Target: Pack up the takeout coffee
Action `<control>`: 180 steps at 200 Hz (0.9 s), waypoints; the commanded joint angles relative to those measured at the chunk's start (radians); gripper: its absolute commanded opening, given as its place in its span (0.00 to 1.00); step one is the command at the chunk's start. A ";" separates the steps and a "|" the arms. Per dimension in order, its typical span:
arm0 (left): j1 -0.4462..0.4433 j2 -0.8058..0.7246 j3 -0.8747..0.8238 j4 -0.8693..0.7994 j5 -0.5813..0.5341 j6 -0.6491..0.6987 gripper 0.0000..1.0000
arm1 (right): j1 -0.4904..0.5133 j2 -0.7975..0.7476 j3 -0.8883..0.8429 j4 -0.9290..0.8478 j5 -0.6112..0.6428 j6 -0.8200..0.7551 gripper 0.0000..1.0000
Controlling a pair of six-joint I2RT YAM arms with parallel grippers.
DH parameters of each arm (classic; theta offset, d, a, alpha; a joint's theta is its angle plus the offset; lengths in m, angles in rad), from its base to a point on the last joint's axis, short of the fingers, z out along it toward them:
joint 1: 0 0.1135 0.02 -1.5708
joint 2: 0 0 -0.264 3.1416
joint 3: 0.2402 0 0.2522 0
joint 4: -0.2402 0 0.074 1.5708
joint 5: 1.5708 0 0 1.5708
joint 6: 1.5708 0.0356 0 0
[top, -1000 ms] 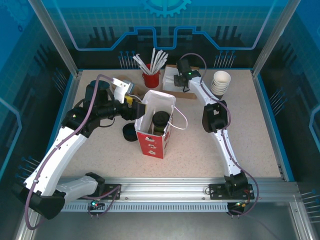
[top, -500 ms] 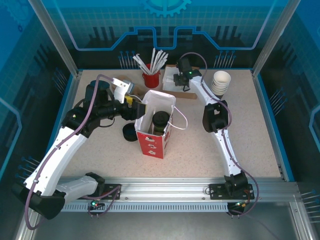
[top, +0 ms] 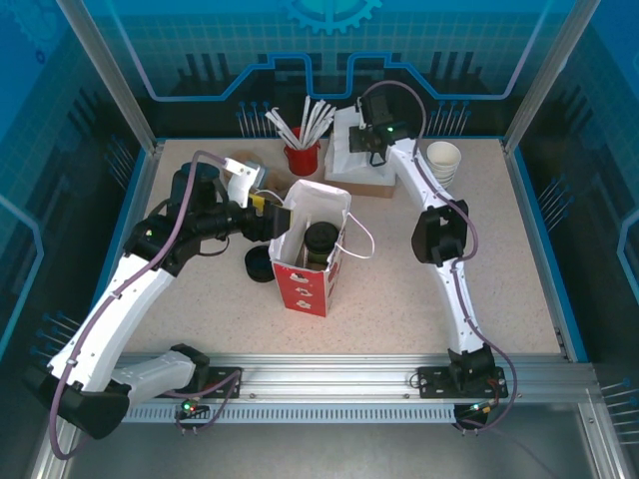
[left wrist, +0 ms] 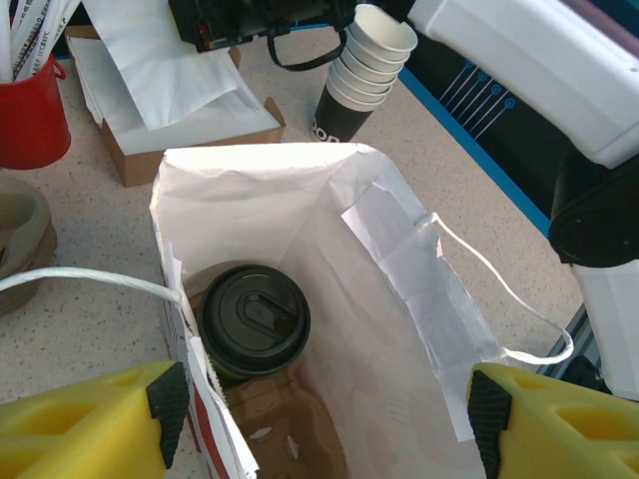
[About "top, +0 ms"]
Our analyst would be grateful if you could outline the black plastic cup lid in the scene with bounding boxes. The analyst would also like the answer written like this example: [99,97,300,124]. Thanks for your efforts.
[304,222,340,250]

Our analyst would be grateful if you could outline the red white paper gift bag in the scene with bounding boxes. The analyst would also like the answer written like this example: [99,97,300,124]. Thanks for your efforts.
[252,179,375,318]

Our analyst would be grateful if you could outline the white paper napkin stack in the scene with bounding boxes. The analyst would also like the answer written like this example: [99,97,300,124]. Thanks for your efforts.
[326,149,396,187]

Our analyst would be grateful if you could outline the red metal straw bucket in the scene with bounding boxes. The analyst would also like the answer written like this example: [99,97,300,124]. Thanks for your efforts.
[283,127,321,177]

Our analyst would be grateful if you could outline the stack of paper cups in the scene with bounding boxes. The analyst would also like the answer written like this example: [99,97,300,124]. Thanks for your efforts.
[426,141,462,190]

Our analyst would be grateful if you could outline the small connector board with LED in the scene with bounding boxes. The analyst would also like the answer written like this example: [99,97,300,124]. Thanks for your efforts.
[461,398,500,420]
[174,396,211,420]

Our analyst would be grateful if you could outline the grey metal tray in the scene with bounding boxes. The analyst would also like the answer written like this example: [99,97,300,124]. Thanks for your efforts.
[29,388,618,479]

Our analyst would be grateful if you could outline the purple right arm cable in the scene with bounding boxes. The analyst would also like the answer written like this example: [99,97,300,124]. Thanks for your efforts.
[363,80,518,430]

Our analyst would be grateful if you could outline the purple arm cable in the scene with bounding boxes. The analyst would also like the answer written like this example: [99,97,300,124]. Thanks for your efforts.
[363,80,518,430]
[49,148,246,460]

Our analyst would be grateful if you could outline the side frame rail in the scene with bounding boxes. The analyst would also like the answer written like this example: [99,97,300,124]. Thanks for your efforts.
[500,139,589,363]
[74,141,167,363]

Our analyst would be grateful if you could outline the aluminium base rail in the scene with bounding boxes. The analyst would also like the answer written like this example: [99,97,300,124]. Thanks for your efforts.
[64,352,600,403]

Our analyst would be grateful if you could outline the aluminium frame post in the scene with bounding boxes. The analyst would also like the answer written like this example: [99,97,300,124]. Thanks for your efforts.
[500,0,603,157]
[55,0,167,157]

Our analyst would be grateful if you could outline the slotted cable duct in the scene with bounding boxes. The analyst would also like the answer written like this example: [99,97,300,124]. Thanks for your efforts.
[79,403,473,425]

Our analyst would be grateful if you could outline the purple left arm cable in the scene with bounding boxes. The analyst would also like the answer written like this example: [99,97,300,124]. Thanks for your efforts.
[49,148,246,460]

